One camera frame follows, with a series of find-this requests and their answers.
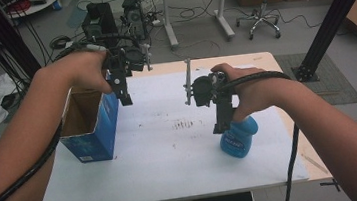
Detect black table clamp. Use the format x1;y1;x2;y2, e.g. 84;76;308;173
320;178;342;195

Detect person's right hand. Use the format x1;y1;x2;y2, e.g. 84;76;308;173
210;56;292;125

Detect person's left hand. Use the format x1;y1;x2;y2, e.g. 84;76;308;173
34;48;113;102

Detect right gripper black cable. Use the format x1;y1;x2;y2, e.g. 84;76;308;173
215;67;309;201

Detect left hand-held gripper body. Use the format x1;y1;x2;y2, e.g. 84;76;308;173
102;42;156;81

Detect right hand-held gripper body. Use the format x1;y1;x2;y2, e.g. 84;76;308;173
180;54;235;113

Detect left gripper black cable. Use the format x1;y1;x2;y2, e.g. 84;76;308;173
0;33;160;201

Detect black computer tower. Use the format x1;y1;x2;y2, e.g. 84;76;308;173
79;0;121;52

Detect black post with cables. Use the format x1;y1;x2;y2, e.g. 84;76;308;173
0;0;44;83

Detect grey floor cable loop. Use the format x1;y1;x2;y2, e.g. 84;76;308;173
169;37;223;62

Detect white round table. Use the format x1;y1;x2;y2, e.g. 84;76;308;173
0;0;65;21

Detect grey computer tower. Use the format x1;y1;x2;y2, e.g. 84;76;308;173
121;0;148;43

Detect black cable coil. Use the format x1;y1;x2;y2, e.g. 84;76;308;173
48;34;72;51

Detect blue cardboard box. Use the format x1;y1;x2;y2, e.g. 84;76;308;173
52;71;126;166

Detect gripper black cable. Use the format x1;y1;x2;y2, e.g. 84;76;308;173
0;33;160;201
215;67;309;201

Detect blue plastic bottle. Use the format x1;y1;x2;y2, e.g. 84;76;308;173
217;114;263;161

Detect white table mat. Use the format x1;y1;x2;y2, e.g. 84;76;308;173
24;58;311;201

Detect grey floor mat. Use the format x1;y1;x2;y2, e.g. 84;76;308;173
273;46;357;112

